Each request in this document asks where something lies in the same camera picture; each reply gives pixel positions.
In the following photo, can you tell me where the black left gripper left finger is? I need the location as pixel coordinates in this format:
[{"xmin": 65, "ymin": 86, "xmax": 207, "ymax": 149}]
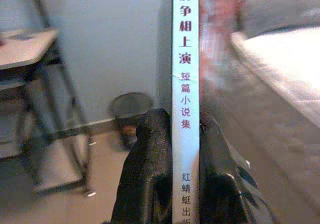
[{"xmin": 109, "ymin": 108, "xmax": 174, "ymax": 224}]

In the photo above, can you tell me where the grey pillow with white lettering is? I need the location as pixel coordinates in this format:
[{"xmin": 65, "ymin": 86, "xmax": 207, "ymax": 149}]
[{"xmin": 238, "ymin": 0, "xmax": 320, "ymax": 36}]

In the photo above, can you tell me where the book with dark red cover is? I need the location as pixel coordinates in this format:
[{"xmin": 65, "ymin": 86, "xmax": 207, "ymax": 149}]
[{"xmin": 171, "ymin": 0, "xmax": 241, "ymax": 224}]

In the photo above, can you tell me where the black wire mesh wastebasket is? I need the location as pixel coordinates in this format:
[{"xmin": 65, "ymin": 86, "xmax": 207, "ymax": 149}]
[{"xmin": 108, "ymin": 91, "xmax": 156, "ymax": 151}]

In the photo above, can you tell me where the black metal frame shelf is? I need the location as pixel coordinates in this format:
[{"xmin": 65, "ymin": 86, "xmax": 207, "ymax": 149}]
[{"xmin": 0, "ymin": 0, "xmax": 97, "ymax": 198}]

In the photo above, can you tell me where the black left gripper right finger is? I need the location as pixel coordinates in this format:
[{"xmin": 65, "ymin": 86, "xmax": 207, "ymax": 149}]
[{"xmin": 199, "ymin": 111, "xmax": 274, "ymax": 224}]

